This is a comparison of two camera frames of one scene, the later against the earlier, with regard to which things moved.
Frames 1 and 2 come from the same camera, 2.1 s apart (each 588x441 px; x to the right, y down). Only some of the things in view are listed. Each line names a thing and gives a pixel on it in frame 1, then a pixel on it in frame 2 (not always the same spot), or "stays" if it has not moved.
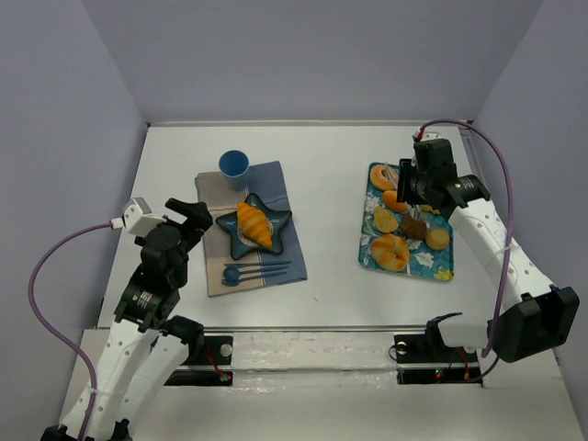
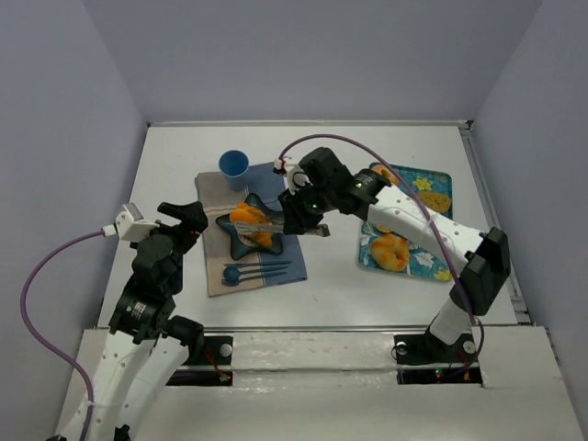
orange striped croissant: [253, 227] stays
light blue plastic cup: [234, 164] stays
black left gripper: [194, 220] stays
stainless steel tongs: [412, 208] to [263, 228]
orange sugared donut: [384, 177] stays
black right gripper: [404, 182] to [294, 215]
